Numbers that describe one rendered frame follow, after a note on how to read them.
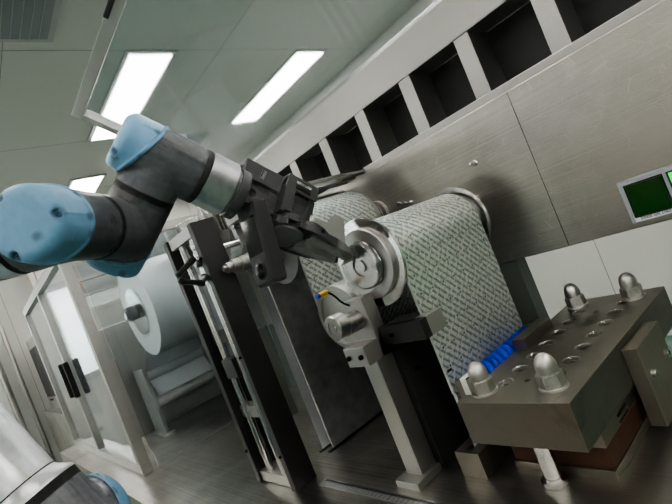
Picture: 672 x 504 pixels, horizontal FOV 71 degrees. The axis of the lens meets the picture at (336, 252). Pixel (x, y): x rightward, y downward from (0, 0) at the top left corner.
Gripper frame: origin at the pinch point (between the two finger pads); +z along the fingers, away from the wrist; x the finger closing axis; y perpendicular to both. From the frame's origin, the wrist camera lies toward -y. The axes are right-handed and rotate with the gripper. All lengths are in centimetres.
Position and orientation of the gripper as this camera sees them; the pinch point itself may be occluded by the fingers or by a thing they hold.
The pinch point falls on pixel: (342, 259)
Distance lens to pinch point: 72.8
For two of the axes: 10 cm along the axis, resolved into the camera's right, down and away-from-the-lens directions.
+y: 1.7, -8.9, 4.2
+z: 7.9, 3.8, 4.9
